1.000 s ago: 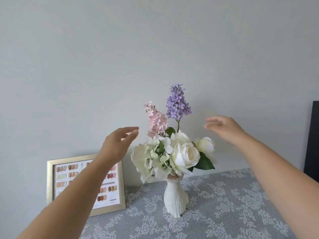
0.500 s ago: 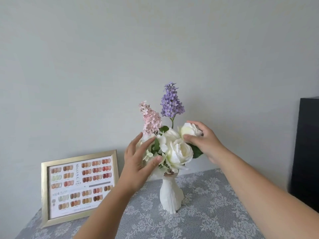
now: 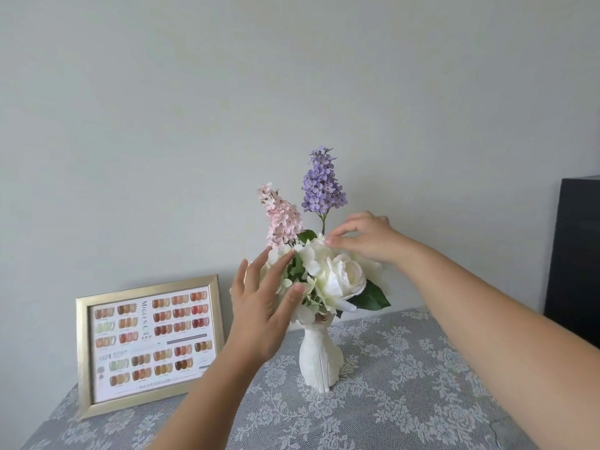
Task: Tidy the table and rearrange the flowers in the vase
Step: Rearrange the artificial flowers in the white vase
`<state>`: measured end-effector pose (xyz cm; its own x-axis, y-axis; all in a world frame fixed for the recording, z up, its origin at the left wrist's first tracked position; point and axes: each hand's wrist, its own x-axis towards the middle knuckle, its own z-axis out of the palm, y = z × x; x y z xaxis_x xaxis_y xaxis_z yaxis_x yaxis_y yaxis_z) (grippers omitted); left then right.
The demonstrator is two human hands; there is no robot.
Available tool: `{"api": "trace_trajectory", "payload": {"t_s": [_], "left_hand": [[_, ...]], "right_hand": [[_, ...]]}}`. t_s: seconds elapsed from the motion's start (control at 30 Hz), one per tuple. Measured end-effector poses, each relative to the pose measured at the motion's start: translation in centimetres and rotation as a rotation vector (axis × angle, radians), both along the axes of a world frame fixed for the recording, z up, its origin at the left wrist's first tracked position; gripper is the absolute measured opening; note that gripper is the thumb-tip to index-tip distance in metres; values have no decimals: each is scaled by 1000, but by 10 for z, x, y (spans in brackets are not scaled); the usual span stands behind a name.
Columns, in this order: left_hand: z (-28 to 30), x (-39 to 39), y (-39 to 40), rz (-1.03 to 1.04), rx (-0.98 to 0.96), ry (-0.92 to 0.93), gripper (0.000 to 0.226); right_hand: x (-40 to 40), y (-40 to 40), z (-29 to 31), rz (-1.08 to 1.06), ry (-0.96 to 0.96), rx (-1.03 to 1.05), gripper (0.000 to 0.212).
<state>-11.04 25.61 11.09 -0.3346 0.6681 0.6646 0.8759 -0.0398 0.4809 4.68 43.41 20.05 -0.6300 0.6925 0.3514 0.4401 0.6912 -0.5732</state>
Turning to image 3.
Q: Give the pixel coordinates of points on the person's left hand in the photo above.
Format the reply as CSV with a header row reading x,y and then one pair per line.
x,y
258,314

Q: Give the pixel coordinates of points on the person's right hand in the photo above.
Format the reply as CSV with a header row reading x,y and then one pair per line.
x,y
370,241

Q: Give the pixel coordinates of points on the white cat-shaped vase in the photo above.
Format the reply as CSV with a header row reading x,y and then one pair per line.
x,y
321,356

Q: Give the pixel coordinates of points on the pink lilac flower stem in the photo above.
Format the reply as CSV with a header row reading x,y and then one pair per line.
x,y
281,217

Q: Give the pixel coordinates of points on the gold framed nail colour chart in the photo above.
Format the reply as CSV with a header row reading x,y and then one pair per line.
x,y
150,332

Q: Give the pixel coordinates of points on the person's left forearm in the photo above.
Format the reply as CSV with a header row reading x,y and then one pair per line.
x,y
206,403

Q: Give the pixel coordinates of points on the person's right forearm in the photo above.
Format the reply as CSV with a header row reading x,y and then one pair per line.
x,y
506,351

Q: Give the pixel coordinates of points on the white lace tablecloth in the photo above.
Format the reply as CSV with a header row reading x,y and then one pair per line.
x,y
398,370

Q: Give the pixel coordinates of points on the black shelf unit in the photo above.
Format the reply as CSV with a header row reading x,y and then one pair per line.
x,y
576,257

